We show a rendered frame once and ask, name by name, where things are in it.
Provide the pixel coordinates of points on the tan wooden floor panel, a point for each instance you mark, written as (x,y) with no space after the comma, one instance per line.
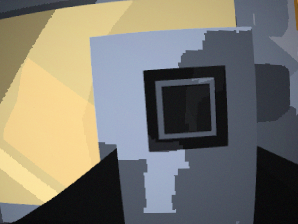
(48,127)

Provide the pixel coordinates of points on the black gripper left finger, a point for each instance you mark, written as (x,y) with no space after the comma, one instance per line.
(95,198)

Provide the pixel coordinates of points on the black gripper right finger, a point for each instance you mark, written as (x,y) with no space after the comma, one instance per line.
(276,189)

